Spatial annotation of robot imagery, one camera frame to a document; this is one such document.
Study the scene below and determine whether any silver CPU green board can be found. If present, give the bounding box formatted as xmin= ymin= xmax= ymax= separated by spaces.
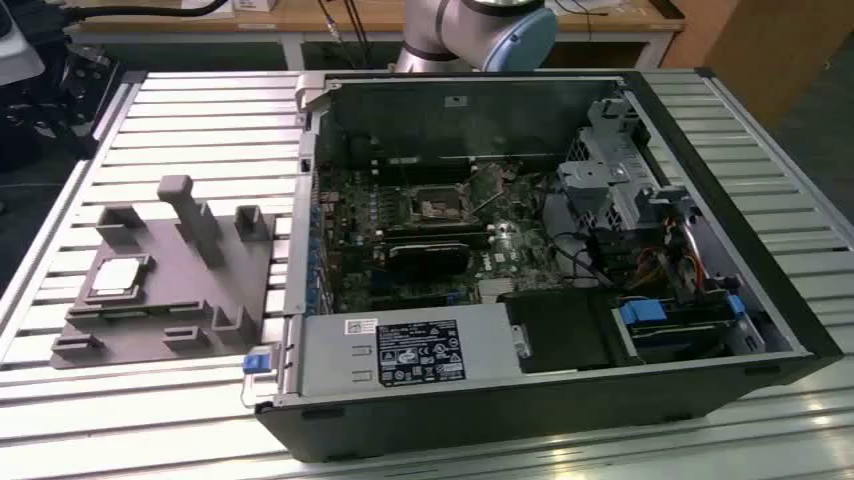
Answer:
xmin=90 ymin=258 xmax=154 ymax=295

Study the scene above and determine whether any CPU socket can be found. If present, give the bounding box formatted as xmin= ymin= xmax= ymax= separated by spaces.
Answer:
xmin=407 ymin=185 xmax=479 ymax=224

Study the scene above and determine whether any black RAM slot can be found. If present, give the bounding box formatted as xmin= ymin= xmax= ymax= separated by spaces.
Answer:
xmin=386 ymin=233 xmax=489 ymax=247
xmin=384 ymin=225 xmax=485 ymax=237

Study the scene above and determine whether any gray parts rack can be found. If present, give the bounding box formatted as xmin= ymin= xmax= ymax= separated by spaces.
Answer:
xmin=50 ymin=174 xmax=291 ymax=372

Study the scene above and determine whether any blue case latch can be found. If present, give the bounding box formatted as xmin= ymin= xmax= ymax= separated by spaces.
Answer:
xmin=243 ymin=352 xmax=278 ymax=377

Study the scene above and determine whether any black graphics card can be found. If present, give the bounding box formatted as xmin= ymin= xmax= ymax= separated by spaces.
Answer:
xmin=384 ymin=241 xmax=473 ymax=279

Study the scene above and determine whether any silver power supply with label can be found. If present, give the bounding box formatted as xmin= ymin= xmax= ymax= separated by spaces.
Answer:
xmin=292 ymin=305 xmax=526 ymax=399

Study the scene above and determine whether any metal socket cover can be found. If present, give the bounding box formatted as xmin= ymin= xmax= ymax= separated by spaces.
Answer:
xmin=466 ymin=162 xmax=519 ymax=210

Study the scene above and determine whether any green motherboard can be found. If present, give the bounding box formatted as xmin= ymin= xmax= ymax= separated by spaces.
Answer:
xmin=310 ymin=159 xmax=583 ymax=314

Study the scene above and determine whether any small silver heat sink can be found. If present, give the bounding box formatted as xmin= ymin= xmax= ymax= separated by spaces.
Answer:
xmin=478 ymin=278 xmax=522 ymax=303

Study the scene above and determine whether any silver metal drive cage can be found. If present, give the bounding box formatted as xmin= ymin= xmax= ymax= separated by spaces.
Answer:
xmin=553 ymin=98 xmax=689 ymax=236

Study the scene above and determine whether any black open PC case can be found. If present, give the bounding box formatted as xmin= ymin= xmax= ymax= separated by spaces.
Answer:
xmin=252 ymin=68 xmax=843 ymax=464

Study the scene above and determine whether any blue disk carrier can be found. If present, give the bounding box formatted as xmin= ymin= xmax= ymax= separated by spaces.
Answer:
xmin=618 ymin=297 xmax=670 ymax=328

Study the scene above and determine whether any wooden cabinet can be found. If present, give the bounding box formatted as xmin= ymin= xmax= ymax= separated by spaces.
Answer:
xmin=666 ymin=0 xmax=854 ymax=129

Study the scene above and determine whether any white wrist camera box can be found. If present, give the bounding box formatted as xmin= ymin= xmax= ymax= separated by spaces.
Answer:
xmin=0 ymin=0 xmax=47 ymax=87

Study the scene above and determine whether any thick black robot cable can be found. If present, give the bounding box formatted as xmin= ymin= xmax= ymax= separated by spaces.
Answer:
xmin=58 ymin=0 xmax=236 ymax=25

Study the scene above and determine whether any coloured wire bundle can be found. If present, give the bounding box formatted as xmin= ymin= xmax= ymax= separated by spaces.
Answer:
xmin=630 ymin=244 xmax=710 ymax=304

